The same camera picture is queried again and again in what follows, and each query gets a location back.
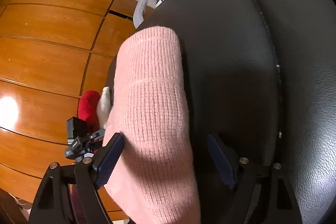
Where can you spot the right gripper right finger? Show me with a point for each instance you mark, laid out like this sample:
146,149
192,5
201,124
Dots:
258,193

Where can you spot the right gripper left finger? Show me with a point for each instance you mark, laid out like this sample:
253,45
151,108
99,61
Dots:
53,204

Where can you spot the pink knit sweater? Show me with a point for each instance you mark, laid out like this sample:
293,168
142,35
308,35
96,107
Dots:
154,179

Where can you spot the red and white cloth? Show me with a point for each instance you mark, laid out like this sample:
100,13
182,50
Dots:
94,108

